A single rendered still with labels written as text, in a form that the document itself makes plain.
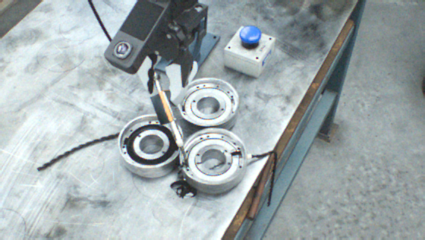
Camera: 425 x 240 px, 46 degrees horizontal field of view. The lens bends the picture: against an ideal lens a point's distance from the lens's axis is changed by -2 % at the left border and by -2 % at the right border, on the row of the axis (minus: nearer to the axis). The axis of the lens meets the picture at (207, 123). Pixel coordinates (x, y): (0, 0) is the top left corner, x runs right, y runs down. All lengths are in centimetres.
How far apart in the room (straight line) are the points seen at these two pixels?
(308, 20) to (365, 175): 87
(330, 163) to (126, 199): 112
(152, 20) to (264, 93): 33
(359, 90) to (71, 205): 145
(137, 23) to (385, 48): 168
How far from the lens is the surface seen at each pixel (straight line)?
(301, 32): 105
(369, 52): 222
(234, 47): 95
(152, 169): 80
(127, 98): 94
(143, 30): 67
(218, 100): 88
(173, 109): 79
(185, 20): 72
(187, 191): 81
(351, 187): 180
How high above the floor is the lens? 151
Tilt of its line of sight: 53 degrees down
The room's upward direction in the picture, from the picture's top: 2 degrees counter-clockwise
